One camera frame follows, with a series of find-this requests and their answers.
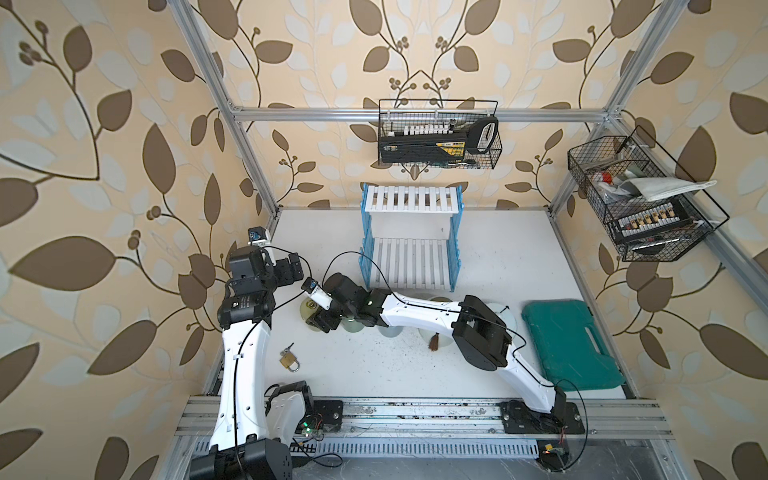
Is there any green tea canister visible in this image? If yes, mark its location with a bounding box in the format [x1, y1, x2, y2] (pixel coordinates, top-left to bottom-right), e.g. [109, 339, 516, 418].
[340, 318, 365, 333]

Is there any blue and white wooden shelf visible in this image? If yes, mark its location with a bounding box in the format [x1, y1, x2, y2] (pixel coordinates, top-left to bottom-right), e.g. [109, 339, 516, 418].
[359, 184, 464, 291]

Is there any yellow-green tea canister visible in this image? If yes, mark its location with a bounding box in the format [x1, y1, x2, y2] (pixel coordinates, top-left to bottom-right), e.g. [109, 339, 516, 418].
[299, 298, 328, 333]

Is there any blue-grey tea canister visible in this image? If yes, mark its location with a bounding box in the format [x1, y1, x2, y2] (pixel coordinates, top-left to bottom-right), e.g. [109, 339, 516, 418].
[377, 326, 403, 338]

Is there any cream jar with tan lid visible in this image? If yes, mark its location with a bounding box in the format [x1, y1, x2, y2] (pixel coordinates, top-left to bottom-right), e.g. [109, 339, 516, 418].
[418, 320, 454, 352]

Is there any white ceramic jar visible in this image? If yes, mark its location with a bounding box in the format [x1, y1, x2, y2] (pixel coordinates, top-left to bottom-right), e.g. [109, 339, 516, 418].
[487, 302, 517, 336]

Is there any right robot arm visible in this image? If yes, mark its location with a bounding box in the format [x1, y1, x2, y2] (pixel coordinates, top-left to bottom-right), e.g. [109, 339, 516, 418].
[302, 273, 588, 434]

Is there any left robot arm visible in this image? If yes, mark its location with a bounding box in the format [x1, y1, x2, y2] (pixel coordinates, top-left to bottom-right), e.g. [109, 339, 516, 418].
[189, 245, 309, 479]

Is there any brass padlock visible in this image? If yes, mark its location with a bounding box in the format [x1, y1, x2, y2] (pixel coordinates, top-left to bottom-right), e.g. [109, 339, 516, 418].
[279, 343, 300, 373]

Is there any black and yellow tool case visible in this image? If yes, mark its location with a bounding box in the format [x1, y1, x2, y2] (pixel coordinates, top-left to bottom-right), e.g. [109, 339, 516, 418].
[378, 115, 502, 169]

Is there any green plastic tool case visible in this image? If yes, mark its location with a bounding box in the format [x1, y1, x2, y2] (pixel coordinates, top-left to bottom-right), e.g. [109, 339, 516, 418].
[521, 300, 625, 391]

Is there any white paper booklet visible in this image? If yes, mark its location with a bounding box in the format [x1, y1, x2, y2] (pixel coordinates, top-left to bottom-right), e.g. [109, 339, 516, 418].
[618, 177, 717, 202]

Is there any black bit set tray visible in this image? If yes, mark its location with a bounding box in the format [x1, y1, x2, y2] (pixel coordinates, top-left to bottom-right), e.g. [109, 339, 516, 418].
[616, 201, 692, 237]

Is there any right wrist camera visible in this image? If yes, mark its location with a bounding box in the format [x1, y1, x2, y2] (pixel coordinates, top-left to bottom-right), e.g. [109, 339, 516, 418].
[302, 277, 333, 311]

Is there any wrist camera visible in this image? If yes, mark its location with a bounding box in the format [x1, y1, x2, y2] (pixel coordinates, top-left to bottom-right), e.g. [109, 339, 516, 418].
[302, 277, 333, 311]
[248, 226, 271, 249]

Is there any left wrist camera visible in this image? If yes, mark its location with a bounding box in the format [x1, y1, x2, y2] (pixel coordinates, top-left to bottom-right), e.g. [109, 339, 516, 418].
[248, 226, 271, 249]

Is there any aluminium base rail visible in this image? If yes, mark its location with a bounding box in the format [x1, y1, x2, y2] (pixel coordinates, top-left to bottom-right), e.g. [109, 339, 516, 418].
[176, 393, 673, 459]

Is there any white socket bit rail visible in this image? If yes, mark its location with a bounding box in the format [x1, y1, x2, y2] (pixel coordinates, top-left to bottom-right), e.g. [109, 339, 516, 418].
[401, 123, 454, 136]

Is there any back black wire basket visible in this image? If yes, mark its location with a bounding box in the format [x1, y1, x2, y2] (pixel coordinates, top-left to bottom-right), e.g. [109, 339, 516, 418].
[377, 97, 502, 170]

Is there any black wire basket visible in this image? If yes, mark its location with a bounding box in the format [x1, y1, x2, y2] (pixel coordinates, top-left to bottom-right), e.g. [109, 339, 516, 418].
[568, 126, 730, 262]
[377, 97, 502, 170]

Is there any right black wire basket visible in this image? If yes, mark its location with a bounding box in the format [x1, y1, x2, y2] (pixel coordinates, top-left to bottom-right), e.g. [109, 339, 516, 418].
[568, 126, 730, 262]

